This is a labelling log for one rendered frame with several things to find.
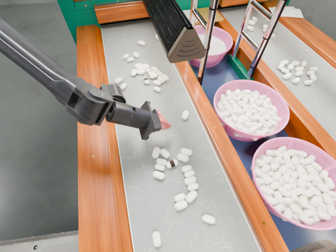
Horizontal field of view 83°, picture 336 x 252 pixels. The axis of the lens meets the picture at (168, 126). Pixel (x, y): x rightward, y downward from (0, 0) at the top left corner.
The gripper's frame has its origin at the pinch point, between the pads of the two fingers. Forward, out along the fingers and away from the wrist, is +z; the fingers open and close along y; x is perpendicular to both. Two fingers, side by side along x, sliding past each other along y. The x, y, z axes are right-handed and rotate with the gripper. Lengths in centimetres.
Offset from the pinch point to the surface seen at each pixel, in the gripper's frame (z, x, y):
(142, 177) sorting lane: -5.0, 11.9, -12.0
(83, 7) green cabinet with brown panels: -21, 9, 77
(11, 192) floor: -26, 125, 31
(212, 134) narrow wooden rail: 12.6, -6.1, -5.1
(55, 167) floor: -5, 107, 41
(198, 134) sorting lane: 11.5, -2.0, -2.3
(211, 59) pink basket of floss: 27.4, -15.5, 34.7
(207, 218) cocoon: 4.6, 1.7, -27.9
